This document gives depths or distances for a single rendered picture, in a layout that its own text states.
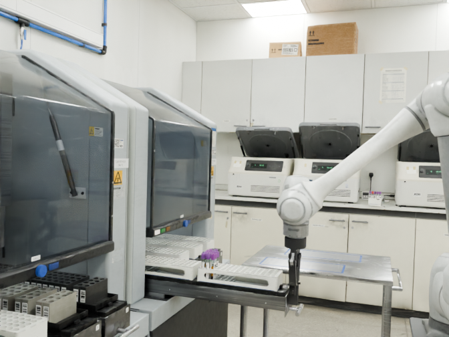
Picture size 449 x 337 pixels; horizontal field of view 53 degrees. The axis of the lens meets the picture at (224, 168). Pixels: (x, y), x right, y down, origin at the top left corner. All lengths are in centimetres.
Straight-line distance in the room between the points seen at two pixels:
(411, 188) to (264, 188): 120
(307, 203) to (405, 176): 256
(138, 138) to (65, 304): 61
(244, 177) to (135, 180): 249
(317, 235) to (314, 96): 126
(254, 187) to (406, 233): 130
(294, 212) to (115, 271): 62
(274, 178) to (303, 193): 257
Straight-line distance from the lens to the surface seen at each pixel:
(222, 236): 412
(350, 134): 411
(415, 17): 466
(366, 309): 408
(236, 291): 162
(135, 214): 162
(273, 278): 159
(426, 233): 389
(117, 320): 143
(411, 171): 388
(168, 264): 171
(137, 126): 160
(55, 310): 131
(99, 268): 153
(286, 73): 428
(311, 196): 137
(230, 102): 438
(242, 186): 402
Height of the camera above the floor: 128
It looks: 2 degrees down
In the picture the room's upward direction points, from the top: 2 degrees clockwise
